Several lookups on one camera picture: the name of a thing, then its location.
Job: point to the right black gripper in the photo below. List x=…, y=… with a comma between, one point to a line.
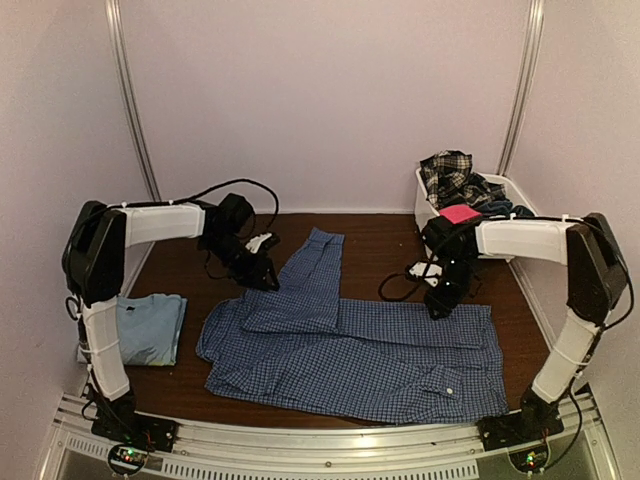
x=444, y=304

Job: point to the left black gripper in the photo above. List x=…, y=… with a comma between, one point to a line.
x=255, y=274

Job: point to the blue dotted shirt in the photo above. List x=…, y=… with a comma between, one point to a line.
x=306, y=347

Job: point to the light blue printed t-shirt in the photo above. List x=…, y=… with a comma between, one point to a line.
x=150, y=328

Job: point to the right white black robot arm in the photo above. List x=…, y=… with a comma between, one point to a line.
x=596, y=277

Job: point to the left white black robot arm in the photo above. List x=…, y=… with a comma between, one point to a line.
x=94, y=262

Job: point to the white plastic laundry basket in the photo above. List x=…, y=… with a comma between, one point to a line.
x=424, y=210

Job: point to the pink garment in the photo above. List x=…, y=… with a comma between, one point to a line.
x=460, y=213

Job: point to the navy blue garment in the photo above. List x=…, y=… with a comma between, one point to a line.
x=504, y=208

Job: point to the dark plaid shirt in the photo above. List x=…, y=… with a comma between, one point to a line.
x=449, y=179

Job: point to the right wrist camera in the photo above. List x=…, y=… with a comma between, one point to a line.
x=425, y=272

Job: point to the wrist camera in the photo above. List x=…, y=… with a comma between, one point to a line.
x=262, y=242
x=425, y=272

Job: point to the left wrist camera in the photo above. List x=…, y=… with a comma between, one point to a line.
x=262, y=242

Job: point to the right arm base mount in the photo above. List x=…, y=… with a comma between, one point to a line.
x=520, y=435

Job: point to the front aluminium frame rail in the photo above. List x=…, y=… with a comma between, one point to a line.
x=214, y=451

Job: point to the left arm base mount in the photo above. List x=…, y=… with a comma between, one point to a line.
x=135, y=444

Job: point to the right aluminium frame post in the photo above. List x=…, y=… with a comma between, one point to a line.
x=529, y=60

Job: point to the aluminium frame post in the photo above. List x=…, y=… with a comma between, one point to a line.
x=529, y=60
x=131, y=110

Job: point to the left aluminium frame post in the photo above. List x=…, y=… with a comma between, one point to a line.
x=131, y=110

